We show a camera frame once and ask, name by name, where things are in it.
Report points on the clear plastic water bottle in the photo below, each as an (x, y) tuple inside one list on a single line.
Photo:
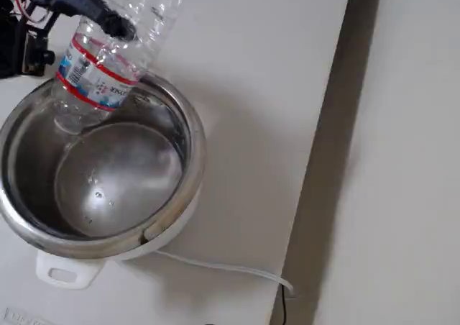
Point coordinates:
[(100, 78)]

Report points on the white rice cooker body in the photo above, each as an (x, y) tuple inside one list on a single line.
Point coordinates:
[(64, 264)]

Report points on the steel inner cooking pot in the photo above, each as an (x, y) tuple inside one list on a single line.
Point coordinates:
[(118, 181)]

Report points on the grey printed table sticker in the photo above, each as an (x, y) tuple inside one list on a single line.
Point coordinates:
[(21, 316)]

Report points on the gripper camera circuit board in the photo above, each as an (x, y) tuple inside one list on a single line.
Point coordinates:
[(36, 55)]

